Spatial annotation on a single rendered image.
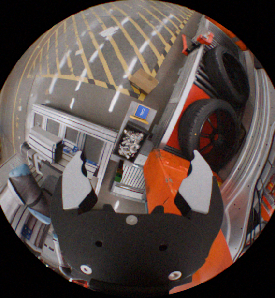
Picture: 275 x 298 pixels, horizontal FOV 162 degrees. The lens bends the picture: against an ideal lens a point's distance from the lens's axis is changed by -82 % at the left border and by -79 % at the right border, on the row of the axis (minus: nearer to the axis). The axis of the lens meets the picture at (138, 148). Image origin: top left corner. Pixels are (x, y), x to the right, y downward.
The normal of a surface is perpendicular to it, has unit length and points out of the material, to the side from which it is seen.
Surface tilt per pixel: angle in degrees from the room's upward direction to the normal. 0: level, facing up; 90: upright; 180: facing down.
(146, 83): 0
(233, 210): 90
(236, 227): 90
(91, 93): 0
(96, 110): 0
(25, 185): 82
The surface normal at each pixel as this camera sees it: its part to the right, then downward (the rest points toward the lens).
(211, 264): 0.39, -0.86
